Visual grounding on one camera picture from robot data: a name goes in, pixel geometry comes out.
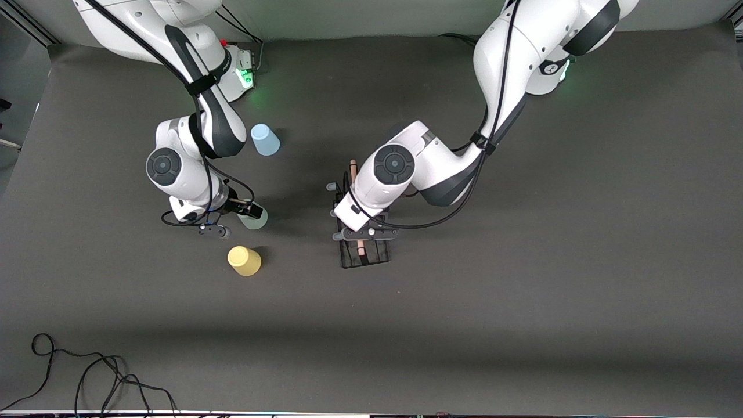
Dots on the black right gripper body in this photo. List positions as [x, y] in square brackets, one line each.
[234, 201]

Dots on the pale green plastic cup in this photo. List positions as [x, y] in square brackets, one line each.
[258, 222]

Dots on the yellow plastic cup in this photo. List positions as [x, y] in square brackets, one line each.
[244, 261]

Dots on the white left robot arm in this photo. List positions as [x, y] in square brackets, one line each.
[441, 157]

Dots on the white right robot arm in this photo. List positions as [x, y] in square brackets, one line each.
[145, 29]

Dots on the light blue plastic cup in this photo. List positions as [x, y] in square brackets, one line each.
[265, 141]

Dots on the dark grey table mat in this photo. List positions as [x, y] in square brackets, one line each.
[522, 319]

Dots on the dark metal frame rail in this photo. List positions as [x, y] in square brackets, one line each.
[32, 29]

